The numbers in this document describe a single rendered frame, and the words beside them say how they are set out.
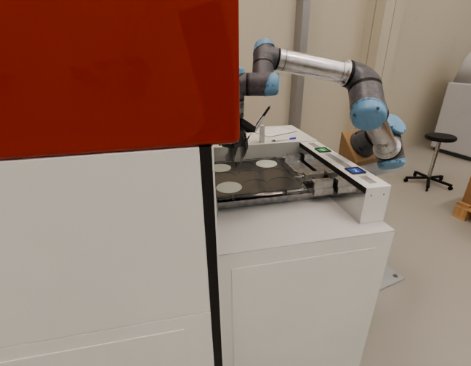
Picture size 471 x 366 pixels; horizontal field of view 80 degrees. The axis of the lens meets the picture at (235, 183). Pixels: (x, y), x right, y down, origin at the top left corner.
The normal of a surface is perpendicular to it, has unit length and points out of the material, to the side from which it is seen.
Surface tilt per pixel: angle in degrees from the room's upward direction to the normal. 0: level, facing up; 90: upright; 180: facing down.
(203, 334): 90
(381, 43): 90
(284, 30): 90
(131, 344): 90
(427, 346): 0
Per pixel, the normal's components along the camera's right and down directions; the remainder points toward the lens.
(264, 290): 0.20, 0.40
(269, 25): 0.43, 0.37
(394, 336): -0.01, -0.91
